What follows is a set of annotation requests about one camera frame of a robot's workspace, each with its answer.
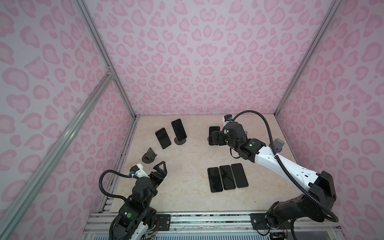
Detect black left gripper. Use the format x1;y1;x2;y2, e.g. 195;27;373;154
143;160;167;209

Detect blue-edged smartphone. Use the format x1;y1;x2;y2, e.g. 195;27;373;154
209;126;221;146

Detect dark round front phone stand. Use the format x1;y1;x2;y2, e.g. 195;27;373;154
142;148;157;164

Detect green-edged smartphone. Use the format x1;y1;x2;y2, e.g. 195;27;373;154
155;128;172;150
231;163;249;188

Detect silver smartphone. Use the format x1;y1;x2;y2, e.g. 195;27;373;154
171;119;187;141

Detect grey-edged smartphone front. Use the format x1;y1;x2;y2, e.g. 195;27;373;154
219;165;236;190

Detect pink-edged smartphone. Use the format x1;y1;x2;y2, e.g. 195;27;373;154
208;167;223;193

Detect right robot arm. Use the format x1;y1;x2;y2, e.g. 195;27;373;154
210;122;339;228

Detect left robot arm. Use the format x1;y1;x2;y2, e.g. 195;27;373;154
100;161;168;240

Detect dark round stand back left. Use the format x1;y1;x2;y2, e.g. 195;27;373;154
174;138;187;146

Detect grey round stand right side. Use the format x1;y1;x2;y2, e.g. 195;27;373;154
273;138;285;153

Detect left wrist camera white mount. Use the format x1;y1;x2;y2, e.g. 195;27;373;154
129;164;149;179

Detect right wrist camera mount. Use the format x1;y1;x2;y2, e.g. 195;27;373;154
223;115;233;126

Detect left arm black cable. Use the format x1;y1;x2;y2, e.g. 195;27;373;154
98;169;134;202

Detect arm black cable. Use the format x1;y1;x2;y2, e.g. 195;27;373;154
98;169;134;202
232;110;340;223

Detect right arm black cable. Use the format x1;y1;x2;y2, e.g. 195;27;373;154
232;110;340;223

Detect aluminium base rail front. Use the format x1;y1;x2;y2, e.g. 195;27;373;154
79;209;346;240

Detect aluminium diagonal frame beam left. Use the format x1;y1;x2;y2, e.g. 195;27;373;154
1;74;113;240

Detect aluminium frame post back right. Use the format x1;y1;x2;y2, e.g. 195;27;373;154
274;0;344;118

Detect aluminium frame post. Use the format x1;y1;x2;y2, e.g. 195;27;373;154
73;0;137;120
274;0;344;118

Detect aluminium frame post back left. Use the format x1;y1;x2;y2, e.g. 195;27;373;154
73;0;137;120

